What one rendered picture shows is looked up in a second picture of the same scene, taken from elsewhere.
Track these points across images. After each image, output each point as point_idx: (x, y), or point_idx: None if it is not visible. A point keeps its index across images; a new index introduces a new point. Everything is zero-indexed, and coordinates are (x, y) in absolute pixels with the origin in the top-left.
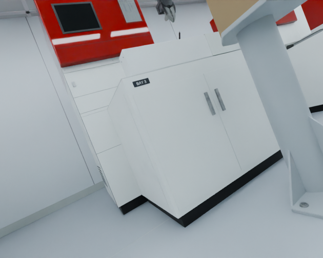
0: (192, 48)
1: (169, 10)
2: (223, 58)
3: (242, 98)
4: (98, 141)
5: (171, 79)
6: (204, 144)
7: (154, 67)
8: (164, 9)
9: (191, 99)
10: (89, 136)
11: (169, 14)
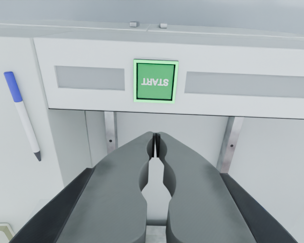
0: (147, 37)
1: (176, 199)
2: (40, 28)
3: (79, 23)
4: None
5: (246, 36)
6: (194, 27)
7: None
8: (273, 218)
9: (200, 30)
10: None
11: (194, 158)
